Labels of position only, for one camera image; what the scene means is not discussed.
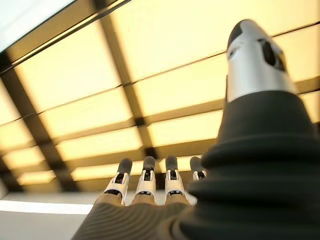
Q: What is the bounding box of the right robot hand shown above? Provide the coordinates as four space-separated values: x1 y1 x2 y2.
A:
71 18 320 240

